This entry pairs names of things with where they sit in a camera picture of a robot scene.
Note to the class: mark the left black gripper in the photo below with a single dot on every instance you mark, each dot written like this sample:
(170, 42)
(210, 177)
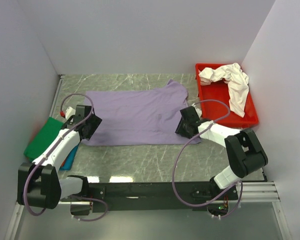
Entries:
(95, 121)

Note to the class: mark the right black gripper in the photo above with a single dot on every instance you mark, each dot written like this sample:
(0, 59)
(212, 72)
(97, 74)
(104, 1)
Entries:
(179, 130)

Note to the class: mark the purple t-shirt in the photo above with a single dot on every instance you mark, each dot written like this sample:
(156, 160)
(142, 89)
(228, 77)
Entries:
(146, 117)

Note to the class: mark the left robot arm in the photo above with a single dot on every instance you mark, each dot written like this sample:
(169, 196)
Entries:
(38, 184)

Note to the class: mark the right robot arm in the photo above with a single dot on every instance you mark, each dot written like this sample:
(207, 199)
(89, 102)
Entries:
(244, 151)

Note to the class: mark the blue folded t-shirt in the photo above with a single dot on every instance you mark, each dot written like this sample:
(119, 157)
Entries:
(70, 159)

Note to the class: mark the green folded t-shirt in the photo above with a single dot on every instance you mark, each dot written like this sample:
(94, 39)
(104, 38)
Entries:
(43, 139)

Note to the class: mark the white t-shirt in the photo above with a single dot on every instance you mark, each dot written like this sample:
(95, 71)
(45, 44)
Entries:
(235, 78)

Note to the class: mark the black base beam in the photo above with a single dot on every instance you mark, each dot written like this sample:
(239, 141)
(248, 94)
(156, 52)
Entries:
(141, 196)

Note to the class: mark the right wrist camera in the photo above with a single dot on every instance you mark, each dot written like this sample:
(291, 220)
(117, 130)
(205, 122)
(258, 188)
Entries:
(197, 109)

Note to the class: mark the aluminium rail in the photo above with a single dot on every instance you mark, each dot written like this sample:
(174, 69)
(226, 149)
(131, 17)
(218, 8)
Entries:
(253, 192)

